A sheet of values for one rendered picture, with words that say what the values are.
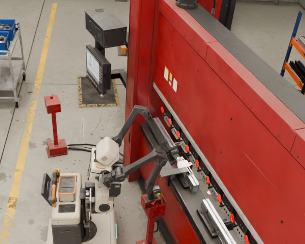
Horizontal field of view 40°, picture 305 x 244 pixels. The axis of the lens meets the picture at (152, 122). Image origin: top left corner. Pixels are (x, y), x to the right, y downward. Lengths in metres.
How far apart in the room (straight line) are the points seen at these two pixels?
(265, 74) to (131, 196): 2.64
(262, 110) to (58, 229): 2.11
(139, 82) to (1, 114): 2.67
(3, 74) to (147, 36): 3.12
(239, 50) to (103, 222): 2.24
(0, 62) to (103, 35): 3.15
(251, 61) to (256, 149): 0.62
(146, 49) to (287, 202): 2.14
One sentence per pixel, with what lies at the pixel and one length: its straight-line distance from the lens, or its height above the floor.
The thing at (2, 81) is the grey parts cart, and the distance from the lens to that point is 6.41.
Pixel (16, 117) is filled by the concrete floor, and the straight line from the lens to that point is 6.18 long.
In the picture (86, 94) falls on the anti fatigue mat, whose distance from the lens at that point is 6.55.
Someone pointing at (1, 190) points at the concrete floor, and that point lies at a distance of 5.13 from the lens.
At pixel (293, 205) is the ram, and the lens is 2.52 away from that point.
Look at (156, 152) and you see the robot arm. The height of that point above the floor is 1.48.
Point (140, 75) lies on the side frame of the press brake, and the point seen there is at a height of 1.49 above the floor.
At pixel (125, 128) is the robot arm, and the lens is 3.61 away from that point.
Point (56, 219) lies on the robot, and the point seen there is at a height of 0.78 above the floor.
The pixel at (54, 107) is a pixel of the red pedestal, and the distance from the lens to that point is 4.98.
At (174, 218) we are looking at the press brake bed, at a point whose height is 0.51.
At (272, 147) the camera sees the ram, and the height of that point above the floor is 2.07.
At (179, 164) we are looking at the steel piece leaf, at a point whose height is 1.00.
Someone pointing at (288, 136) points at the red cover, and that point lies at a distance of 2.38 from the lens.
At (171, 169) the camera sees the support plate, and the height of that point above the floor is 1.00.
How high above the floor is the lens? 3.60
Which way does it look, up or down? 37 degrees down
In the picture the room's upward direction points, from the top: 5 degrees clockwise
